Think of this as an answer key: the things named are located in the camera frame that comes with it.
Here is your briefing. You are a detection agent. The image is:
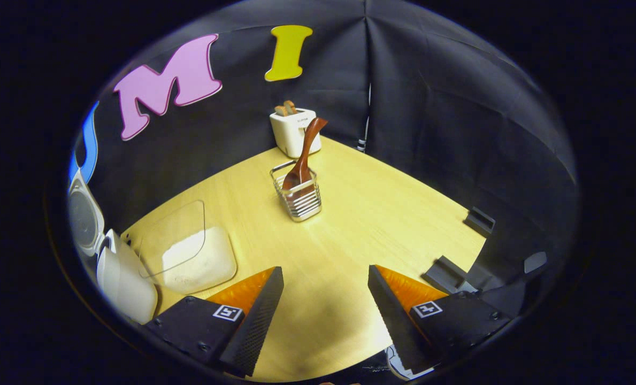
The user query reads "white rice heap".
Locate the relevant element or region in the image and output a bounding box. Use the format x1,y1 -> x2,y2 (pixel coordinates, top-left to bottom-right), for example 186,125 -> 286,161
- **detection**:
161,230 -> 228,285

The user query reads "black backdrop cloth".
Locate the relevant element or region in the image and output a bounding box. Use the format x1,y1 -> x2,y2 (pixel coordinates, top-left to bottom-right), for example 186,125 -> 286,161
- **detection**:
69,0 -> 578,321

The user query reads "black plastic stand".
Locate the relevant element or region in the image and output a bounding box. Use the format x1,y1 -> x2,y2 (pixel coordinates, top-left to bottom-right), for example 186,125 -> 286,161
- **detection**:
422,256 -> 468,295
464,206 -> 496,237

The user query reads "brown wooden spoon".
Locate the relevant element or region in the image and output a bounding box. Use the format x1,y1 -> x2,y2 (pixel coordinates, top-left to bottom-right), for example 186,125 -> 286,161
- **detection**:
282,117 -> 329,193

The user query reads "white rice cooker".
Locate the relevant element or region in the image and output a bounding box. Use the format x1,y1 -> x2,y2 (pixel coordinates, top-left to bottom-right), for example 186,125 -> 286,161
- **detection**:
67,168 -> 159,325

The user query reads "metal wire chopstick holder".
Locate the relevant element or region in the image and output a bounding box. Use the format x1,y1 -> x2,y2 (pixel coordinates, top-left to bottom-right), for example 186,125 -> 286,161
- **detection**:
270,160 -> 323,222

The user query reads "white toaster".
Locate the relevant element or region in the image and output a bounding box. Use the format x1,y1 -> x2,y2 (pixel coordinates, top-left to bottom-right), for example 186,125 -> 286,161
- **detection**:
270,108 -> 322,159

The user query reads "clear plastic container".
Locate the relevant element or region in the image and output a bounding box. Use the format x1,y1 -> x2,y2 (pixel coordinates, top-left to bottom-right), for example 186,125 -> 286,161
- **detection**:
137,199 -> 238,296

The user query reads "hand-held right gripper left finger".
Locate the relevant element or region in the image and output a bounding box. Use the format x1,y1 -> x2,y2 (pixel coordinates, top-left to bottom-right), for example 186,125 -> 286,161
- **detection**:
147,266 -> 285,378

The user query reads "white toaster cable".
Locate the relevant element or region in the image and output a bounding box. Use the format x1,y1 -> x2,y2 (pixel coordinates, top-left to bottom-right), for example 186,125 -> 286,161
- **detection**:
358,83 -> 372,152

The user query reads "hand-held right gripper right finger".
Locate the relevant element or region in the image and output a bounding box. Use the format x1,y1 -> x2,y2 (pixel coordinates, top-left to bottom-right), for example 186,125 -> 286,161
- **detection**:
367,264 -> 512,375

